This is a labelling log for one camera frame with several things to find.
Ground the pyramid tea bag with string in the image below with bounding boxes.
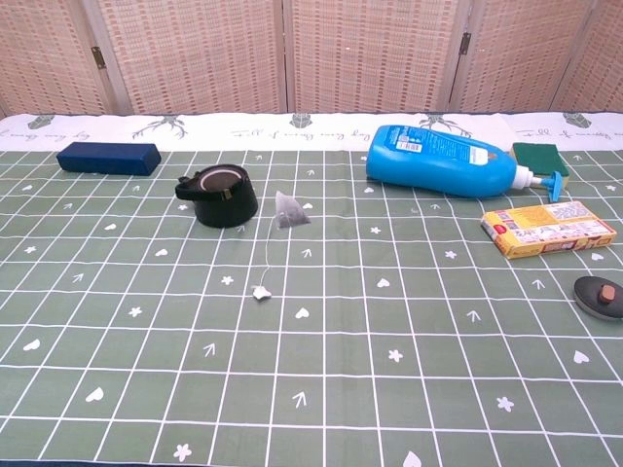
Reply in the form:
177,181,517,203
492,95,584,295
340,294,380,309
251,190,312,302

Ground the black lid with knob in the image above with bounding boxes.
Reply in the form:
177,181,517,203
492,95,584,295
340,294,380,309
572,274,623,320

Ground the green grid tablecloth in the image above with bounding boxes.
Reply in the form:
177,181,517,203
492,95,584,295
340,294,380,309
0,112,623,467

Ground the blue pump detergent bottle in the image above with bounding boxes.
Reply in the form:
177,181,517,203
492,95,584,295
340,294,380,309
365,124,567,203

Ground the woven folding screen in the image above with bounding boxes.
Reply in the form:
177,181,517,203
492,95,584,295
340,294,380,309
0,0,623,118

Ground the dark blue rectangular box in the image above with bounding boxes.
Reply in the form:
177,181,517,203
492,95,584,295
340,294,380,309
55,141,162,177

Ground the yellow printed carton box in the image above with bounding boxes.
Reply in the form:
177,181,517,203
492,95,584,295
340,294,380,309
481,200,618,260

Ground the green yellow sponge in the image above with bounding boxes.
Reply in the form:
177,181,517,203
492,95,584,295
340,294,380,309
511,141,570,188

